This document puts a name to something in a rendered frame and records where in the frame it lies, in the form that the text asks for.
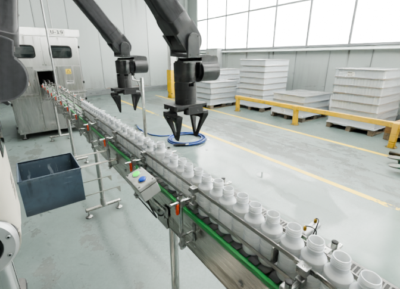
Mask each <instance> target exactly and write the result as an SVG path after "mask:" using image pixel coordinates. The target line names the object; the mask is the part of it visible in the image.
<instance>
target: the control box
mask: <svg viewBox="0 0 400 289"><path fill-rule="evenodd" d="M135 171H140V174H139V175H137V176H133V173H134V172H135ZM135 171H133V172H132V173H130V174H129V175H127V176H126V179H127V180H128V182H129V184H130V186H131V188H132V189H133V190H134V191H135V192H136V193H137V194H138V196H139V197H140V198H141V199H142V200H143V201H144V202H146V201H147V202H148V204H149V206H150V208H151V210H150V209H149V208H148V206H147V205H146V204H145V203H144V202H143V201H142V200H141V199H140V198H139V197H138V199H140V201H141V202H142V203H143V204H144V205H145V206H146V208H147V209H148V210H149V211H150V212H151V213H152V214H153V215H154V216H155V217H156V218H157V216H156V214H155V212H154V211H153V209H152V207H151V205H150V203H149V199H151V200H152V201H153V202H154V203H155V204H156V205H157V206H158V207H159V208H160V209H161V210H162V213H163V214H164V215H165V216H166V218H167V219H168V208H166V206H164V205H160V203H159V202H157V200H156V199H154V198H153V196H154V195H156V194H157V193H159V192H160V191H161V189H160V187H159V185H158V183H157V181H156V179H155V178H154V177H153V176H152V175H151V174H149V173H148V172H147V171H146V170H145V169H144V168H142V167H140V168H138V169H136V170H135ZM141 176H145V177H146V179H145V180H144V181H143V182H139V178H140V177H141Z"/></svg>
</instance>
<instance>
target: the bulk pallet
mask: <svg viewBox="0 0 400 289"><path fill-rule="evenodd" d="M236 82H237V80H226V79H223V80H218V79H217V80H212V81H205V82H196V100H199V101H204V102H207V106H208V109H215V108H222V107H228V106H233V105H236V99H235V95H236V92H237V90H236V87H237V85H236ZM227 103H232V104H231V105H226V104H227ZM219 104H220V106H219V107H214V105H219Z"/></svg>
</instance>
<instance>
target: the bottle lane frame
mask: <svg viewBox="0 0 400 289"><path fill-rule="evenodd" d="M79 120H80V127H81V128H85V126H84V125H85V124H87V122H86V121H85V120H84V119H82V118H81V117H80V116H79ZM91 130H92V138H93V141H95V142H94V143H93V144H94V146H97V145H98V142H99V146H98V147H95V148H96V149H97V150H98V151H102V150H106V149H107V147H105V146H104V142H103V141H97V140H98V139H97V137H99V140H100V139H104V136H103V135H101V134H100V133H99V132H98V131H97V130H95V129H94V128H93V127H91ZM108 144H109V149H110V158H111V159H113V158H115V157H116V153H117V158H118V164H117V165H114V166H113V168H114V169H115V170H116V171H117V172H118V173H119V174H120V175H121V176H122V177H123V178H124V179H125V180H126V181H127V183H128V184H129V182H128V180H127V179H126V176H127V175H129V174H130V173H132V172H133V170H132V171H130V166H129V165H128V164H127V165H125V164H124V163H126V162H129V161H130V158H128V157H127V156H126V155H125V154H123V153H122V152H121V151H120V150H119V149H118V148H116V147H115V146H114V145H113V144H112V143H110V142H108ZM158 185H159V187H160V189H161V191H160V192H159V193H157V194H156V195H154V196H153V198H154V199H156V200H157V202H159V203H160V205H162V206H163V205H164V206H166V208H168V227H169V228H170V229H171V230H172V231H173V232H174V233H175V234H176V235H177V236H178V233H179V215H176V210H175V206H174V207H171V208H170V206H169V205H170V204H172V203H175V202H176V197H174V196H172V194H170V193H169V192H168V190H166V189H164V187H162V186H161V185H160V184H159V183H158ZM149 203H150V205H151V207H152V209H153V211H154V212H155V213H156V214H157V205H156V204H155V203H154V202H153V201H152V200H151V199H149ZM197 215H198V214H197ZM197 215H195V214H194V213H192V212H191V210H189V209H188V208H187V207H186V206H184V207H183V232H184V233H187V232H189V231H191V230H192V223H194V224H195V231H194V233H195V235H196V241H195V240H194V241H192V242H191V243H189V244H187V245H186V246H187V247H188V248H189V249H190V250H191V251H192V252H193V253H194V255H195V256H196V257H197V258H198V259H199V260H200V261H201V262H202V263H203V264H204V265H205V266H206V267H207V268H208V269H209V270H210V272H211V273H212V274H213V275H214V276H215V277H216V278H217V279H218V280H219V281H220V282H221V283H222V284H223V285H224V286H225V287H226V288H227V289H279V285H280V284H281V283H282V282H281V283H279V284H276V283H275V282H273V281H272V280H271V279H270V278H269V277H268V276H269V275H270V273H269V274H267V275H265V274H264V273H263V272H261V271H260V270H259V269H258V266H259V265H260V264H259V265H256V266H255V265H253V264H252V263H251V262H250V261H249V260H248V258H249V257H250V256H249V257H244V256H243V255H241V254H240V253H239V250H240V249H239V250H236V249H235V248H233V247H232V246H231V243H232V242H231V243H228V242H227V241H225V240H224V239H223V237H224V236H222V237H221V236H219V235H218V234H217V233H216V230H215V231H213V230H212V229H211V228H210V227H209V225H207V224H206V223H204V222H203V219H202V220H200V218H199V217H197ZM178 237H179V236H178ZM179 238H180V237H179ZM192 239H193V238H192V233H190V234H188V235H187V236H186V238H185V242H188V241H190V240H192Z"/></svg>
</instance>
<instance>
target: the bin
mask: <svg viewBox="0 0 400 289"><path fill-rule="evenodd" d="M106 151H107V150H102V151H97V152H94V153H88V154H83V155H79V156H73V154H72V153H65V154H59V155H55V156H50V157H44V158H40V159H34V160H29V161H23V162H19V163H16V172H17V184H18V187H19V189H20V194H21V197H22V201H23V205H24V209H25V212H26V216H27V217H30V216H34V215H37V214H40V213H43V212H47V211H50V210H53V209H57V208H59V207H63V206H66V205H69V204H73V203H76V202H79V201H82V200H85V199H86V197H87V196H90V195H94V194H97V193H100V192H103V191H107V190H109V189H106V190H103V191H100V192H96V193H93V194H89V195H85V190H84V186H83V184H84V183H87V182H90V181H87V182H83V179H82V173H81V169H82V168H84V167H89V166H94V165H97V164H102V163H106V162H109V161H108V160H106V161H100V162H97V163H92V164H88V165H84V166H80V165H79V164H78V162H77V160H76V159H75V158H78V157H83V156H88V155H92V154H97V153H102V152H106ZM114 160H117V163H118V158H116V159H113V160H111V161H114ZM106 177H108V178H109V179H110V180H112V177H111V175H109V176H104V177H102V178H106ZM98 179H101V178H98ZM94 180H97V179H94ZM94 180H91V181H94ZM113 188H117V189H118V190H119V191H121V188H120V185H119V186H117V187H113ZM113 188H110V189H113Z"/></svg>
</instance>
